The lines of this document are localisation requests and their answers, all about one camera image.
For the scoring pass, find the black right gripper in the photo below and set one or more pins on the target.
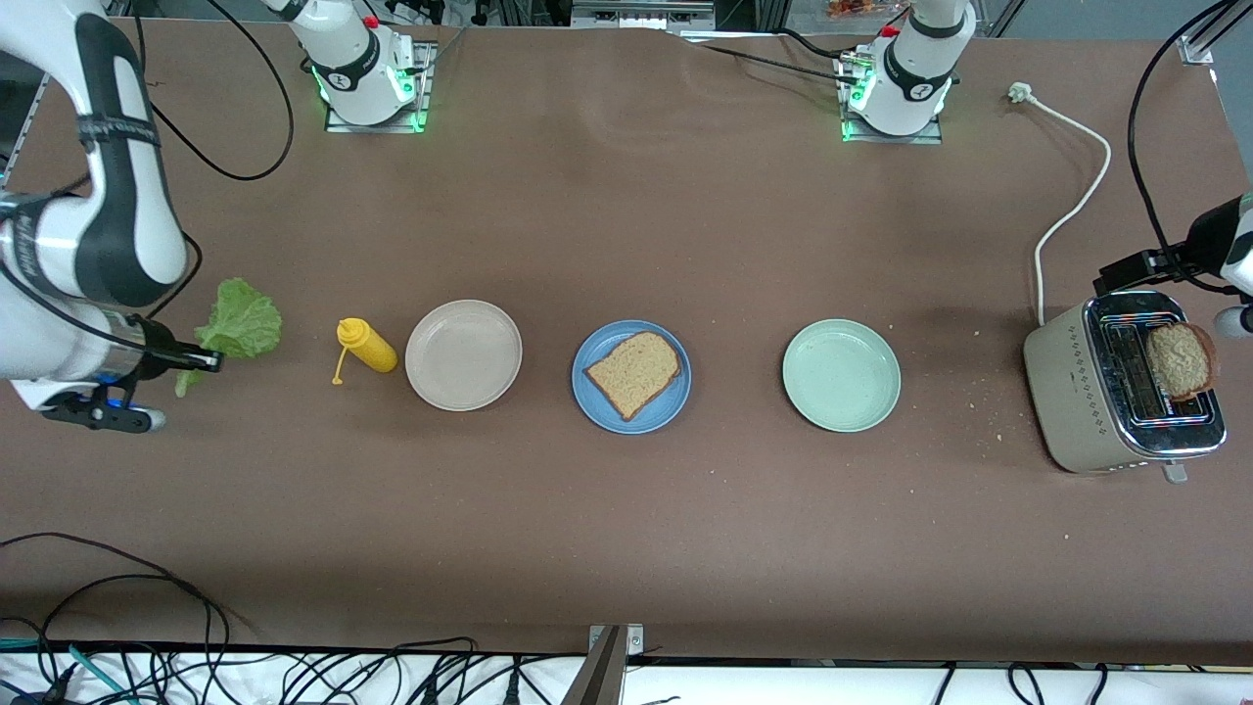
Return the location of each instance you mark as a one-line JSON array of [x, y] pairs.
[[163, 351]]

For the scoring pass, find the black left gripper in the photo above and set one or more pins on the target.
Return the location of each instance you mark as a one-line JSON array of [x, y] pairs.
[[1207, 240]]

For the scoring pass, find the green lettuce leaf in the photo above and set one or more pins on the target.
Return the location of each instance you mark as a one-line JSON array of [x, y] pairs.
[[245, 318]]

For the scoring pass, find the yellow squeeze bottle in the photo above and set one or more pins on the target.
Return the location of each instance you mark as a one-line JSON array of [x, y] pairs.
[[372, 351]]

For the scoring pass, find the brown bread slice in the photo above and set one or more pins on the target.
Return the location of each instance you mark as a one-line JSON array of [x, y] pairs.
[[634, 374], [1183, 360]]

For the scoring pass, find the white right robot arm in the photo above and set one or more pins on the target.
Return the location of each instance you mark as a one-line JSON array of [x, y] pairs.
[[59, 245]]

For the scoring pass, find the beige round plate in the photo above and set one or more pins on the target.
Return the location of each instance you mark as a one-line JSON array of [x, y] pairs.
[[463, 355]]

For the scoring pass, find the pale green round plate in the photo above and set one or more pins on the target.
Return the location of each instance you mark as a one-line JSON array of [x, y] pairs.
[[842, 376]]

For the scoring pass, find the blue round plate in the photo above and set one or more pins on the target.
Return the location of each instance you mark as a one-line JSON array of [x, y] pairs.
[[675, 406]]

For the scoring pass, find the beige two-slot toaster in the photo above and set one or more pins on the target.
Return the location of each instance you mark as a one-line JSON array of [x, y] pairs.
[[1072, 392]]

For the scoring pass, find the orange snack packets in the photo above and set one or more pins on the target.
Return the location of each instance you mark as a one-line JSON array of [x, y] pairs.
[[852, 8]]

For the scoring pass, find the brown table cover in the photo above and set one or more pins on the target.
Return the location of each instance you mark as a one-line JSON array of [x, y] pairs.
[[626, 539]]

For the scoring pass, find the dark aluminium strut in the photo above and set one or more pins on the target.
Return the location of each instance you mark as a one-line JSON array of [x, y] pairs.
[[597, 676]]

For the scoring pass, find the slanted aluminium profile with bracket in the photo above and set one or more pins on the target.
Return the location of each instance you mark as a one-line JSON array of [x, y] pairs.
[[1196, 49]]

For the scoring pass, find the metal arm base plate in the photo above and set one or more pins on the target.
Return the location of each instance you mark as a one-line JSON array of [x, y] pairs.
[[891, 139], [377, 128]]

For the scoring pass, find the small silver metal bracket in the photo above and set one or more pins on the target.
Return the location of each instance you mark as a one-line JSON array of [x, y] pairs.
[[634, 638]]

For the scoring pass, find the silver aluminium frame bar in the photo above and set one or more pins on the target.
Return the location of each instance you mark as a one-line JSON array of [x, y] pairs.
[[641, 14]]

